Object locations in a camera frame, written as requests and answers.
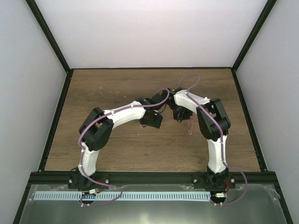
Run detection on pink frame sunglasses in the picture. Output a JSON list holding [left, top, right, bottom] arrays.
[[187, 119, 194, 135]]

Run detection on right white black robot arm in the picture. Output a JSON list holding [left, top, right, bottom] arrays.
[[167, 87, 231, 188]]

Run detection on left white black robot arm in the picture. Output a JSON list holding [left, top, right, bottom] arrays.
[[78, 89, 170, 189]]

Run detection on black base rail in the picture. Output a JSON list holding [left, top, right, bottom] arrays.
[[30, 171, 276, 189]]

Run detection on black enclosure frame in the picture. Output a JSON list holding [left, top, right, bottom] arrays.
[[13, 0, 294, 224]]

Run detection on light blue slotted cable duct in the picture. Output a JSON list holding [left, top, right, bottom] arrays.
[[33, 191, 211, 202]]

